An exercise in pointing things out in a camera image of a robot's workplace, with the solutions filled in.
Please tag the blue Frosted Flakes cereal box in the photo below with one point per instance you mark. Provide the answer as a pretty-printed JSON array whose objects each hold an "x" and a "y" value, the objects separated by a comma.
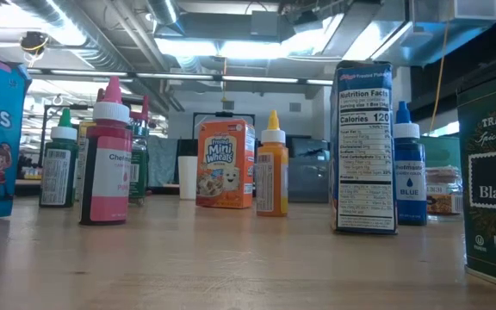
[{"x": 364, "y": 172}]

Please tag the green food colouring bottle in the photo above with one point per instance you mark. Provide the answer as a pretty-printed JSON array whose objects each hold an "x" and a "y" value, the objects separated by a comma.
[{"x": 58, "y": 172}]

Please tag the pink food colouring bottle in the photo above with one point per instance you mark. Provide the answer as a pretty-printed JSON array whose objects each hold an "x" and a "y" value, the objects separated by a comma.
[{"x": 106, "y": 181}]

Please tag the grey wall vent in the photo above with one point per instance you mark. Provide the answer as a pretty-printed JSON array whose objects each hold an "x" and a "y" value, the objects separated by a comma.
[
  {"x": 228, "y": 105},
  {"x": 295, "y": 107}
]

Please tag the white plastic bin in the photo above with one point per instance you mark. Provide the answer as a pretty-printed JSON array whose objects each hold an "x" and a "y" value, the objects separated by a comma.
[{"x": 187, "y": 181}]

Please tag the teal plastic bin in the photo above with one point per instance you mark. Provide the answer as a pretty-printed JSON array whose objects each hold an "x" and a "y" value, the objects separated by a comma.
[{"x": 442, "y": 150}]

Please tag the dark green pepper tin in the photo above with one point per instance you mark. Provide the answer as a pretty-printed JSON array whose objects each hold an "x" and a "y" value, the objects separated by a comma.
[{"x": 493, "y": 224}]

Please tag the orange Mini Wheats cereal box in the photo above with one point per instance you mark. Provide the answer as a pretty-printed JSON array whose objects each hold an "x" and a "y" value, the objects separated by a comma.
[{"x": 224, "y": 172}]

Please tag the long ceiling strip light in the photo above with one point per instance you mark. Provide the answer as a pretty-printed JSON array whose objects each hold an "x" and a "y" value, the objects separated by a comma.
[{"x": 175, "y": 76}]

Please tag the labelled clear glass spice jar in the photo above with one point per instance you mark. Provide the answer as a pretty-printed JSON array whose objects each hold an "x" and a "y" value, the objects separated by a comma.
[{"x": 444, "y": 202}]

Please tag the blue food colouring bottle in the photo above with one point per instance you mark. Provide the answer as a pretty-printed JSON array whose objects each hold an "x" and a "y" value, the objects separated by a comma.
[{"x": 409, "y": 206}]

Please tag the round silver ventilation duct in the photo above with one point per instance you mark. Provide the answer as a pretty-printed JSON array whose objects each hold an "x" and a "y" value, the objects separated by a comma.
[{"x": 162, "y": 10}]

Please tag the black ceiling-mounted device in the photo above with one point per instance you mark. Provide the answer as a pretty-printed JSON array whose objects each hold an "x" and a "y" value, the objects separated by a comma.
[{"x": 34, "y": 41}]

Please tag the grey translucent plastic bin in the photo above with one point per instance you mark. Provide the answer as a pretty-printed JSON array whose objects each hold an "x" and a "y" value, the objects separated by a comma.
[{"x": 308, "y": 185}]

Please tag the grey-blue fabric panel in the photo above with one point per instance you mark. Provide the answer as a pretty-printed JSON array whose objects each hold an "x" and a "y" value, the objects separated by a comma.
[{"x": 162, "y": 163}]

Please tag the yellow-orange food colouring bottle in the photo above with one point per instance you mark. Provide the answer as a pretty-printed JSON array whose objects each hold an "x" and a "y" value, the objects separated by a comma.
[{"x": 274, "y": 185}]

